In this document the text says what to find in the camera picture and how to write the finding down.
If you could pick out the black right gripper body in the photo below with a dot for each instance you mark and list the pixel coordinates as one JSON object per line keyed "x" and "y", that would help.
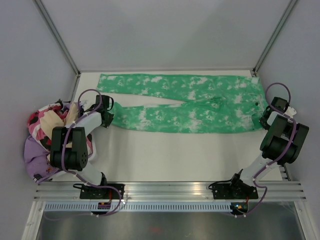
{"x": 264, "y": 124}

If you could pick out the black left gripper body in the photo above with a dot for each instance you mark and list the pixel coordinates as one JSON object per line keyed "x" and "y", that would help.
{"x": 106, "y": 122}

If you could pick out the green tie-dye trousers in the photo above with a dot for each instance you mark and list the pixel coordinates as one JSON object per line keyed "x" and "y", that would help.
{"x": 201, "y": 104}

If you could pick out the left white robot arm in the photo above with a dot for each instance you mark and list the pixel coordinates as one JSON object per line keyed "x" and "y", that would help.
{"x": 69, "y": 148}

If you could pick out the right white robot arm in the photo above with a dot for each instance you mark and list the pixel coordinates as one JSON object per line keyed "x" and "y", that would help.
{"x": 282, "y": 143}

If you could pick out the purple trousers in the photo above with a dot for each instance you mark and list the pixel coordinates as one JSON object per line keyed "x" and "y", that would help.
{"x": 40, "y": 169}

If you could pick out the beige garment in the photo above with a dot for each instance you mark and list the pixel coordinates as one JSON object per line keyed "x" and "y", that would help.
{"x": 50, "y": 120}

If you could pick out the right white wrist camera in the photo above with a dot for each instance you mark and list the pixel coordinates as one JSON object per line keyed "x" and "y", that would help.
{"x": 291, "y": 112}

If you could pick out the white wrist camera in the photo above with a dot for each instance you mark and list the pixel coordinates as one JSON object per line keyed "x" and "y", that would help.
{"x": 86, "y": 105}
{"x": 291, "y": 112}

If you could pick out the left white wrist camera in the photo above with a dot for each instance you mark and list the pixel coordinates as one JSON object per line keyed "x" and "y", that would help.
{"x": 86, "y": 105}

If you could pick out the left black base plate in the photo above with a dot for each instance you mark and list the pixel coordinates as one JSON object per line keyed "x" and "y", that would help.
{"x": 93, "y": 193}

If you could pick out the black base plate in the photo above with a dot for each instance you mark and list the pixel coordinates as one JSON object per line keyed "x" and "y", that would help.
{"x": 229, "y": 191}
{"x": 93, "y": 193}

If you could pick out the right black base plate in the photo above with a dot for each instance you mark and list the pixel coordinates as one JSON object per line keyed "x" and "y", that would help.
{"x": 229, "y": 191}

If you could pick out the aluminium rail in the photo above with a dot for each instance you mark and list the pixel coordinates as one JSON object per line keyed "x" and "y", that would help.
{"x": 277, "y": 191}

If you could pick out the slotted cable duct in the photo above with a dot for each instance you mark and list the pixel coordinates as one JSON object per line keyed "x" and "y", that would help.
{"x": 82, "y": 206}

